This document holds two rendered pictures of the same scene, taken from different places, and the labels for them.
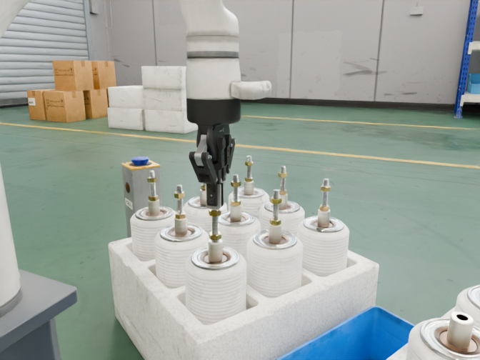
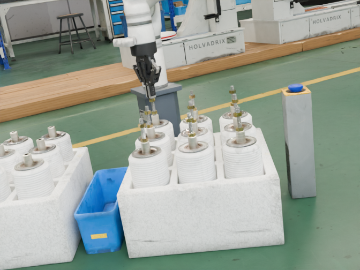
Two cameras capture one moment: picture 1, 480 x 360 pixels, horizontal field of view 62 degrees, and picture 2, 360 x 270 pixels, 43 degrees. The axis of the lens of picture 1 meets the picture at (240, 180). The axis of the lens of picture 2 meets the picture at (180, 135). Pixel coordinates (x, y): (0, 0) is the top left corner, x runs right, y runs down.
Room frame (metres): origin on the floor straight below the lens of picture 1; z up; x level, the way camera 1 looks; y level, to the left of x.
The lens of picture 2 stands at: (1.46, -0.92, 0.64)
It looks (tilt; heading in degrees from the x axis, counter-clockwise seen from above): 18 degrees down; 131
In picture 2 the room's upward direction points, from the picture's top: 8 degrees counter-clockwise
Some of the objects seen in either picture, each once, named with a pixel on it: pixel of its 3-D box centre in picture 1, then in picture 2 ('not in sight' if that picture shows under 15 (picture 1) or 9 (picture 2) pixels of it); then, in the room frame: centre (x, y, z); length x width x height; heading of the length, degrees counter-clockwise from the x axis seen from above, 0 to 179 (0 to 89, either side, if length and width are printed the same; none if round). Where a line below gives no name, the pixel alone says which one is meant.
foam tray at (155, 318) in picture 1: (236, 292); (201, 186); (0.72, 0.01, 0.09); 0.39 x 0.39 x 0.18; 35
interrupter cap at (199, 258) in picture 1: (215, 258); (156, 124); (0.56, 0.04, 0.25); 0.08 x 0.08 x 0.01
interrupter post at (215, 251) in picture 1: (215, 250); (155, 120); (0.56, 0.04, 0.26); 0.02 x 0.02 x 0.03
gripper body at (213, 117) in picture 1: (213, 126); (144, 57); (0.56, 0.04, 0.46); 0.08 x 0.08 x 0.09
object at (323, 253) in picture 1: (320, 268); (152, 185); (0.69, -0.16, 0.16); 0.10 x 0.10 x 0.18
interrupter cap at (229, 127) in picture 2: (205, 202); (237, 127); (0.82, 0.08, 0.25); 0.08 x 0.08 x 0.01
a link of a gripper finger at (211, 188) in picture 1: (210, 190); not in sight; (0.54, 0.04, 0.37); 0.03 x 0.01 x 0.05; 163
